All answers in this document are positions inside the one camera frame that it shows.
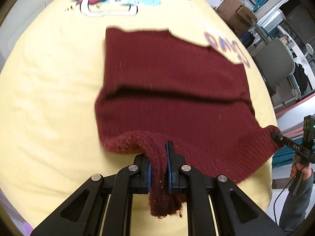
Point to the yellow dinosaur print bedsheet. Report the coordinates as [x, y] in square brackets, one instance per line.
[54, 51]

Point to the dark red knit sweater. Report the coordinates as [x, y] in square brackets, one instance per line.
[158, 88]

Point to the grey office chair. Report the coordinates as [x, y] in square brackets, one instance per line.
[275, 63]

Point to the brown cardboard boxes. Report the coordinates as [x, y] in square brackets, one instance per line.
[236, 15]

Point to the person's right hand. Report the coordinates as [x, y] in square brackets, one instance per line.
[297, 166]

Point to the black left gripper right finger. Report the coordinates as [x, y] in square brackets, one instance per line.
[215, 205]

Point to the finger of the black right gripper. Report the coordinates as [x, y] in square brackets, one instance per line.
[299, 149]

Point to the grey sleeved forearm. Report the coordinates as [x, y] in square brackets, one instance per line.
[295, 206]

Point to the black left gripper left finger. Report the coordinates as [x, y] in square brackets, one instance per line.
[101, 205]

